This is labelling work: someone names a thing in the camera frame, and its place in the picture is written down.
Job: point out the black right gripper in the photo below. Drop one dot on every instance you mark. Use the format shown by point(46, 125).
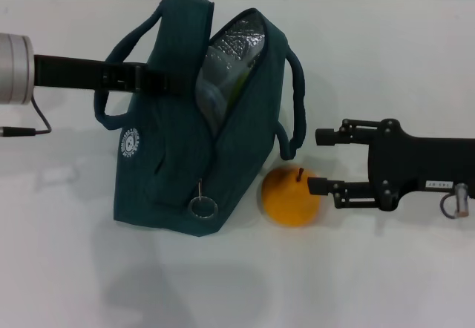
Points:
point(419, 161)

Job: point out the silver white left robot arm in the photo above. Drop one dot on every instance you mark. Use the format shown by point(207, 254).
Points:
point(15, 68)

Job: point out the dark teal insulated lunch bag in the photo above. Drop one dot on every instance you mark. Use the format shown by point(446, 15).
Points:
point(174, 164)

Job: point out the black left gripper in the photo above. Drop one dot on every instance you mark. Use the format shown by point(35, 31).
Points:
point(81, 73)

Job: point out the clear blue-rimmed food container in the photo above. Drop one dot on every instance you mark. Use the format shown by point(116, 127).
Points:
point(213, 79)

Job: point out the orange yellow pear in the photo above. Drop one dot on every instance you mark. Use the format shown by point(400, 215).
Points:
point(289, 202)

